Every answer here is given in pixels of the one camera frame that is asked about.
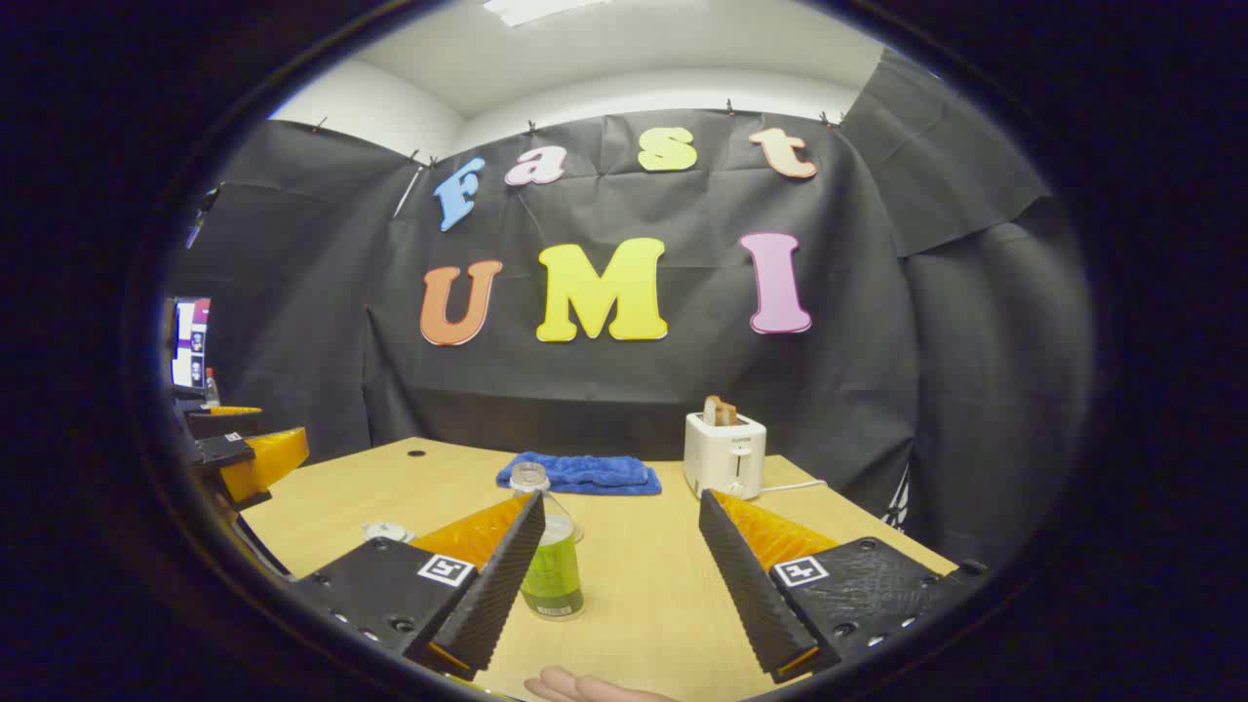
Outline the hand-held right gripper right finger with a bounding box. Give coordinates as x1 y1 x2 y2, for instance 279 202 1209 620
698 487 991 683

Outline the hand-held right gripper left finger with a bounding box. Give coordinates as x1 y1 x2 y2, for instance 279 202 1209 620
291 490 547 682

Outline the green label water bottle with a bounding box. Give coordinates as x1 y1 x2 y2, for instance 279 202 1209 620
509 463 586 620

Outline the computer monitor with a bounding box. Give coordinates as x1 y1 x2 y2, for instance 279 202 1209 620
171 297 213 391

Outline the white toaster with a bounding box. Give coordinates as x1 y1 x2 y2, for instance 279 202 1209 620
682 409 768 501

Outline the blue towel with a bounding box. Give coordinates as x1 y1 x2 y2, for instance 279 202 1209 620
495 451 662 496

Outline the ceiling light panel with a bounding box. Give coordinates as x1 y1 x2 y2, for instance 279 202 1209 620
483 0 610 27

